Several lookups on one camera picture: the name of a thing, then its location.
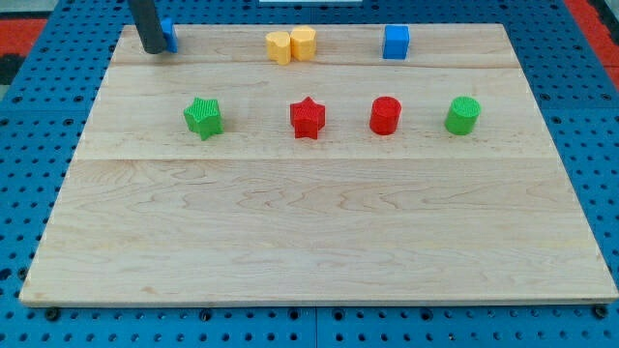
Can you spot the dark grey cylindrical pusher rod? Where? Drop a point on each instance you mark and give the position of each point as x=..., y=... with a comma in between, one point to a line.
x=148, y=26

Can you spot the yellow hexagon block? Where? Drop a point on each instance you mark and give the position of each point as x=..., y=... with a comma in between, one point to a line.
x=303, y=43

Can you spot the blue block behind rod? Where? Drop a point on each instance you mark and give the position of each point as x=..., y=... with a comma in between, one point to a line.
x=169, y=35

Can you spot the green star block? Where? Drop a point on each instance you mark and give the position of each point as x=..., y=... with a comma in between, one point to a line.
x=204, y=117

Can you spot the yellow heart block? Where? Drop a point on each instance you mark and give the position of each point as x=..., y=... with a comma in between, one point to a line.
x=278, y=47

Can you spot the red star block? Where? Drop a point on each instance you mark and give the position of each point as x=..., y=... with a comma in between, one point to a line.
x=307, y=118

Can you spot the light wooden board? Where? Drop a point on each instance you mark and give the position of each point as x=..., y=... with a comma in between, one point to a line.
x=149, y=215

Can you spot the blue cube block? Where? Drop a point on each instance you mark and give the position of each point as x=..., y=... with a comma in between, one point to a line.
x=396, y=41

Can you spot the red cylinder block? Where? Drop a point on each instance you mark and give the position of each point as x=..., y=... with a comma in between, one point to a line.
x=385, y=112

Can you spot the green cylinder block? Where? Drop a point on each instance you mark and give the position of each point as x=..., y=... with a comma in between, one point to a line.
x=462, y=115

